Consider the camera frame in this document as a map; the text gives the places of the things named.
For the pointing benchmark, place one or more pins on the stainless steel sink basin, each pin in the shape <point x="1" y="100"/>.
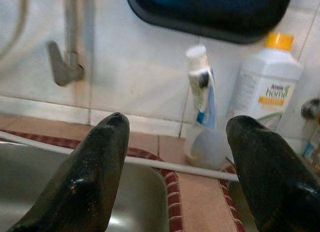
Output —
<point x="37" y="172"/>

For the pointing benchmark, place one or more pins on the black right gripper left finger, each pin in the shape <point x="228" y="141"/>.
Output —
<point x="82" y="182"/>

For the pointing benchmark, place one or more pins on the white blue tube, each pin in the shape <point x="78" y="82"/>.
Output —
<point x="200" y="74"/>

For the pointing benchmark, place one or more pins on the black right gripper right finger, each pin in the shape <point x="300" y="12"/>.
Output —
<point x="280" y="182"/>

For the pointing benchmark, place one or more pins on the white bottle yellow cap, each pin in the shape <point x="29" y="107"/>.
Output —
<point x="265" y="74"/>

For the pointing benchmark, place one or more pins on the clear plastic cup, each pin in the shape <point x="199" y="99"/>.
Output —
<point x="207" y="149"/>

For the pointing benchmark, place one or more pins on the grey steel faucet spout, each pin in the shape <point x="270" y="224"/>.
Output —
<point x="62" y="72"/>

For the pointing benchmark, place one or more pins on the stainless sink basin with dishes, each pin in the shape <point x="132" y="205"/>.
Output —
<point x="236" y="192"/>

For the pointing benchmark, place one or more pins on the thin white pipe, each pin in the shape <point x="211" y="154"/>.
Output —
<point x="175" y="167"/>

